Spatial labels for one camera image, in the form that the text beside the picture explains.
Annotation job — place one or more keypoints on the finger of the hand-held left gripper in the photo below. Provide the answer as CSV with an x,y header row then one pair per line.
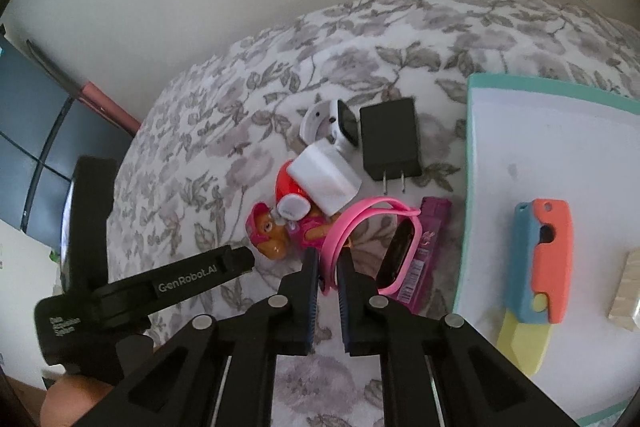
x,y
242,261

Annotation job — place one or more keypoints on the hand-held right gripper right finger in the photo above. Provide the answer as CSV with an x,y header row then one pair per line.
x,y
344,307

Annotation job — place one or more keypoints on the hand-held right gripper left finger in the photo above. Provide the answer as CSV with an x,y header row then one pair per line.
x,y
314,307

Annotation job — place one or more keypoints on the pink smartwatch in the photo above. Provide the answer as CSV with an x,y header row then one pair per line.
x,y
400,252

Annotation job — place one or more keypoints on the white wall charger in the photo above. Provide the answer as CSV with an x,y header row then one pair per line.
x,y
325,177

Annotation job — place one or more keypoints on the blue orange toy knife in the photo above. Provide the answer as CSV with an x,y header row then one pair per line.
x,y
525,267

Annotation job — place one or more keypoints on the teal shallow box tray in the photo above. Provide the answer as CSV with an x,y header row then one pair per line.
x,y
575,167

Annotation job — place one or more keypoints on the cream plastic clip holder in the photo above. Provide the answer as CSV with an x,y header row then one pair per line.
x,y
627,292

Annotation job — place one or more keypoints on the person's left hand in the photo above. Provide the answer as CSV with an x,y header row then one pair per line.
x,y
70,404

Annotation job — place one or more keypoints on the pup toy figure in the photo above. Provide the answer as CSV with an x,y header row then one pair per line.
x,y
270,247

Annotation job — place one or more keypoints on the magenta tube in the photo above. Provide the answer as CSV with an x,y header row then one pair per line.
x,y
435,217

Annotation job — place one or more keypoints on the white smartwatch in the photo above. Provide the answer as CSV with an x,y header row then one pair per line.
x,y
320,117

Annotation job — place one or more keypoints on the pink pole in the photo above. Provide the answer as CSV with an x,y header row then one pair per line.
x,y
110,107

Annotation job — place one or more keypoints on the dark blue cabinet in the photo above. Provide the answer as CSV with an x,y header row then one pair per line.
x,y
30,132

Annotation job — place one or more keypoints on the black wall charger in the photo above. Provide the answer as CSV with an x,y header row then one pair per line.
x,y
390,139

